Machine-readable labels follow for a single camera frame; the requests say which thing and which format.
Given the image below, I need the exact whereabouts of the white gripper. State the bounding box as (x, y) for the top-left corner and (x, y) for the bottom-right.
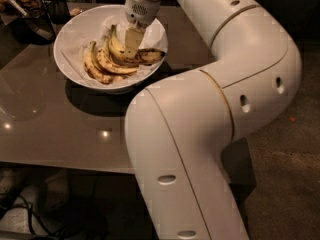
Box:
(124, 0), (160, 58)

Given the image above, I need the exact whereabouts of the spotted banana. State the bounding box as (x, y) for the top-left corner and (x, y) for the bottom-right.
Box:
(83, 41), (122, 85)
(108, 25), (166, 65)
(97, 39), (138, 75)

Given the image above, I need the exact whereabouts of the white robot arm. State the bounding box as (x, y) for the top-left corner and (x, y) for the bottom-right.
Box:
(125, 0), (302, 240)

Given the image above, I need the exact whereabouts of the white ceramic bowl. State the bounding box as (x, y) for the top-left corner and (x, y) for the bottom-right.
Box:
(53, 5), (165, 94)

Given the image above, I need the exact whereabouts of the white paper napkin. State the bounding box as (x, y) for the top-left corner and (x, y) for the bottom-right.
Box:
(54, 14), (167, 93)

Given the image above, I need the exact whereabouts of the black mesh pen cup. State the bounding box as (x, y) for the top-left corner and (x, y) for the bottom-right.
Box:
(44, 0), (71, 24)

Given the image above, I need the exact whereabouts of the dark basket with items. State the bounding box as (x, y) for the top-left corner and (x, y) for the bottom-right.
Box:
(0, 0), (56, 45)

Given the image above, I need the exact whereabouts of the brown glossy table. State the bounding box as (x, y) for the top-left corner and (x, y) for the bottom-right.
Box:
(0, 2), (258, 192)

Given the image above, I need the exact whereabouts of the black floor cable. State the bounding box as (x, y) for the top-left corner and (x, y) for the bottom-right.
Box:
(0, 193), (108, 240)

